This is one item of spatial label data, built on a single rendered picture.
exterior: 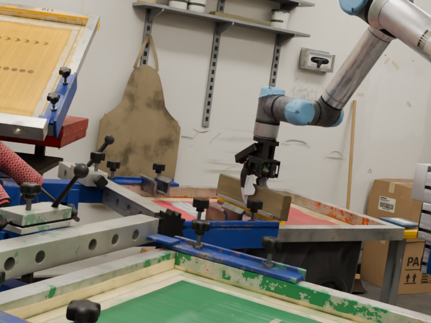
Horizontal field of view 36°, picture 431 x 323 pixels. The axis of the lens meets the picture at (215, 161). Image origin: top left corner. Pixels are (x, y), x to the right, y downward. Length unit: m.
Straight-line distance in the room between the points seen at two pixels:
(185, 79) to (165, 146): 0.44
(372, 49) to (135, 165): 2.37
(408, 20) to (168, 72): 2.60
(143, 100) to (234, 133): 0.72
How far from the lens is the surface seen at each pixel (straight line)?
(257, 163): 1.96
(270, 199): 1.93
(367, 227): 1.95
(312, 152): 4.76
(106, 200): 1.73
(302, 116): 1.87
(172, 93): 4.09
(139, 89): 3.95
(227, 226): 1.63
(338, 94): 1.93
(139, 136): 3.97
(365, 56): 1.89
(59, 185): 1.71
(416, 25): 1.61
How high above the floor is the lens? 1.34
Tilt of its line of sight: 7 degrees down
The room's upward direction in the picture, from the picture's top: 8 degrees clockwise
